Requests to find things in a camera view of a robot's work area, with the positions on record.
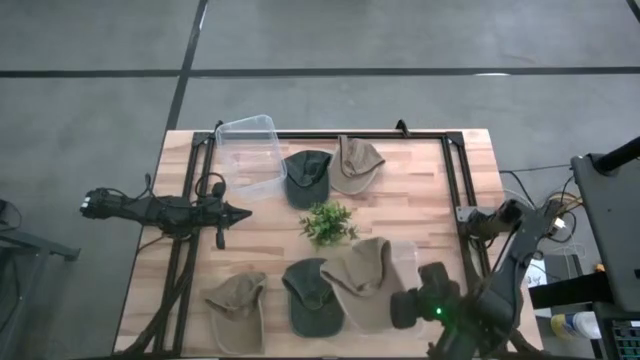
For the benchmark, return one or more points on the black aluminium frame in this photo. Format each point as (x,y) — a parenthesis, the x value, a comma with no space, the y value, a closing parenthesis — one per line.
(452,165)

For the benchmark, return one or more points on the grey equipment cabinet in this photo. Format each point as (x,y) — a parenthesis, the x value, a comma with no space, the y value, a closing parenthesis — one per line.
(610,225)

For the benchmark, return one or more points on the white and yellow bottle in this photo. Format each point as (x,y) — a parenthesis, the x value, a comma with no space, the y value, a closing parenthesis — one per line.
(575,325)

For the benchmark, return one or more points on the black frame clip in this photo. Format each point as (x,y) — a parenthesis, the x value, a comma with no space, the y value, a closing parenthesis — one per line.
(401,127)
(218,126)

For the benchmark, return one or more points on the beige cap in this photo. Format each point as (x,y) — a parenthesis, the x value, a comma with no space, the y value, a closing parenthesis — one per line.
(355,170)
(235,300)
(365,290)

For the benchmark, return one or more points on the dark green cap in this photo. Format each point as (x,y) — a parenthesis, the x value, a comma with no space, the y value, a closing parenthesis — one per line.
(307,185)
(312,305)

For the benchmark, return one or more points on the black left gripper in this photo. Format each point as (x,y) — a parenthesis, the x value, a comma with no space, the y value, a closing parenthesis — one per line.
(212,215)

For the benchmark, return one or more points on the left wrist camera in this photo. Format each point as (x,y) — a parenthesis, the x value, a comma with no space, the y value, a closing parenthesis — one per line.
(218,189)

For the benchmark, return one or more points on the black pole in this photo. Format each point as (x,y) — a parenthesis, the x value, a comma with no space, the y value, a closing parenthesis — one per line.
(617,156)

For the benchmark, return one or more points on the grey metal bracket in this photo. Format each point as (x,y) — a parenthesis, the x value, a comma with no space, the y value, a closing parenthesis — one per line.
(462,214)

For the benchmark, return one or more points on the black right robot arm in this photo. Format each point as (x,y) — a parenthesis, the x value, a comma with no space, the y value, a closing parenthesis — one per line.
(505,295)

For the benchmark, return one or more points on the grey metal stand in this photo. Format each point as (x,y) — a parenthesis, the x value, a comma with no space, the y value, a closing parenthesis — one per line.
(35,245)

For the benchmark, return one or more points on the black horizontal bar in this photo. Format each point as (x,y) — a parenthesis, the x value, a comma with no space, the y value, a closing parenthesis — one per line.
(570,290)

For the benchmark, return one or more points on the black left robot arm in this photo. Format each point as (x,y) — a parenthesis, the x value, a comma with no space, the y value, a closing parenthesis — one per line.
(150,210)

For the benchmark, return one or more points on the small green artificial plant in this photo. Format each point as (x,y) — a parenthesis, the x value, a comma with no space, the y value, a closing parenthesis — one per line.
(327,225)

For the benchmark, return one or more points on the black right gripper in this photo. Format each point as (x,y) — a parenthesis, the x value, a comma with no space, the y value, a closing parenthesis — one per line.
(440,300)

